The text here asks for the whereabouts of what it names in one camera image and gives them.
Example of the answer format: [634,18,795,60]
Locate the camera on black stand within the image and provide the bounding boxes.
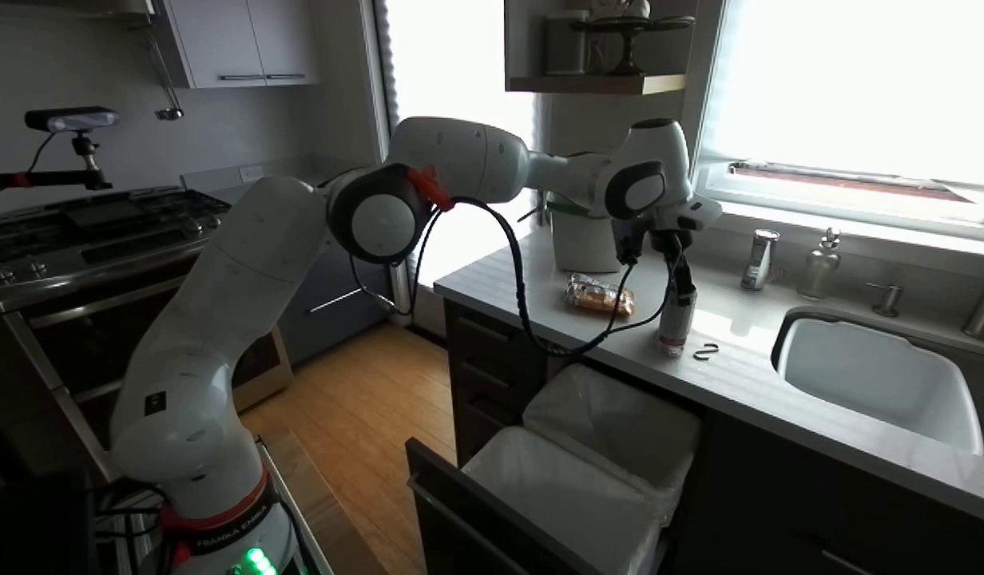
[0,102,123,199]

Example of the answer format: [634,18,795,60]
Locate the wooden wall shelf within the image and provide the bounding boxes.
[502,71,691,100]

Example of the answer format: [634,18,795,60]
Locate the white trash bin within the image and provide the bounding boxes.
[522,361,704,517]
[459,425,669,575]

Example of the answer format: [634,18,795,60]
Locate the dark counter drawer cabinet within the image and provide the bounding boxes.
[442,298,570,466]

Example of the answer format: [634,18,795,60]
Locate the dark pull-out drawer front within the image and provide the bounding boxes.
[402,433,604,575]

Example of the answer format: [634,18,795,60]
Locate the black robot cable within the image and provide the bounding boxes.
[408,196,676,368]

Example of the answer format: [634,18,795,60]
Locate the white upper wall cabinet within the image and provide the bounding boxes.
[154,0,315,91]

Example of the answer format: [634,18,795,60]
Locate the white kitchen sink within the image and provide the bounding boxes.
[768,302,984,462]

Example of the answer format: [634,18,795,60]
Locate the black gas stove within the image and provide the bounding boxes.
[0,186,236,455]

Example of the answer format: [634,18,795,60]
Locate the white drink can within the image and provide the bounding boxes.
[657,283,699,361]

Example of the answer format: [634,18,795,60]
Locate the grey lower cabinet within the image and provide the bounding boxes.
[273,235,400,370]

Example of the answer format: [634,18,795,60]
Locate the chrome soap dispenser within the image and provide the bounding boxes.
[738,227,783,293]

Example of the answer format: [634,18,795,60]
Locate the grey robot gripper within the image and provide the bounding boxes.
[648,199,724,313]

